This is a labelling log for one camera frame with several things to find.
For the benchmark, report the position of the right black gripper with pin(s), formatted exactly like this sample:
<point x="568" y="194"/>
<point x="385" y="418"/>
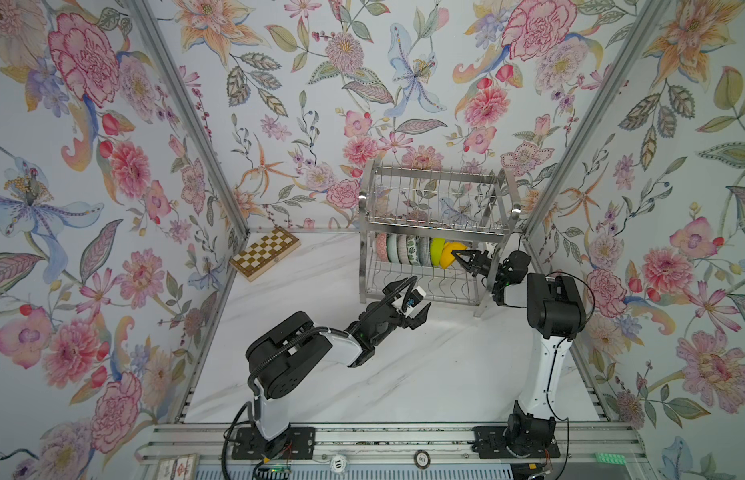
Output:
<point x="485" y="266"/>

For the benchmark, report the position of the orange yellow plastic bowl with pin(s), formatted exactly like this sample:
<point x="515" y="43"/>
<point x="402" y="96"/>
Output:
<point x="447" y="257"/>

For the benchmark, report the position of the lime green plastic bowl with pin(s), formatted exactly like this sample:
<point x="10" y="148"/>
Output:
<point x="437" y="246"/>

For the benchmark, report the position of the green leaf pattern bowl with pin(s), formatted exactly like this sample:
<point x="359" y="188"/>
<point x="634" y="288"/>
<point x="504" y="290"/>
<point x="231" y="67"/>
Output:
<point x="412" y="244"/>

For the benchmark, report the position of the pink striped ceramic bowl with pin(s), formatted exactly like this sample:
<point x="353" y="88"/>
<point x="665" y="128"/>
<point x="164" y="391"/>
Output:
<point x="402" y="249"/>

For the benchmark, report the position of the two-tier steel dish rack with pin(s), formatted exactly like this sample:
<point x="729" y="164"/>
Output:
<point x="475" y="209"/>

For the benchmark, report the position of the pale green ceramic bowl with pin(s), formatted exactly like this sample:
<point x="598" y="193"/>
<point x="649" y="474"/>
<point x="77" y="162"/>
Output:
<point x="392" y="249"/>

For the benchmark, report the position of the dark blue floral bowl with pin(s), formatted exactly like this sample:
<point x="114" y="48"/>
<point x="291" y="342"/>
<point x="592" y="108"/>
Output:
<point x="424" y="251"/>

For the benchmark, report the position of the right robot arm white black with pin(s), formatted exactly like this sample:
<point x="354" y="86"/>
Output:
<point x="556" y="314"/>

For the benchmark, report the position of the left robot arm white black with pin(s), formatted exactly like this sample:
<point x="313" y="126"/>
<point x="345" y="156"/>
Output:
<point x="283" y="358"/>

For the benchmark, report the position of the wooden chess board box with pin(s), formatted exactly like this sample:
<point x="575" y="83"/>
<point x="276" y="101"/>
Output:
<point x="264" y="254"/>

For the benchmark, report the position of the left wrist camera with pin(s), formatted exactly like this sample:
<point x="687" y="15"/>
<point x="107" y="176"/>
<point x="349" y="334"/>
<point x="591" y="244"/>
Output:
<point x="408" y="300"/>

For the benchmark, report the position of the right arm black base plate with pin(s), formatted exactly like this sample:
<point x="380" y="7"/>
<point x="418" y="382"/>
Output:
<point x="496" y="442"/>

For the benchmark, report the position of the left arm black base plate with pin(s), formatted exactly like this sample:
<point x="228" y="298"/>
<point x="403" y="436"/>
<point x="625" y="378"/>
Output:
<point x="296" y="443"/>

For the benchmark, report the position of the aluminium front rail frame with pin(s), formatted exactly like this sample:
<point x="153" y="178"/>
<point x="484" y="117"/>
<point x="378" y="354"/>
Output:
<point x="386" y="451"/>

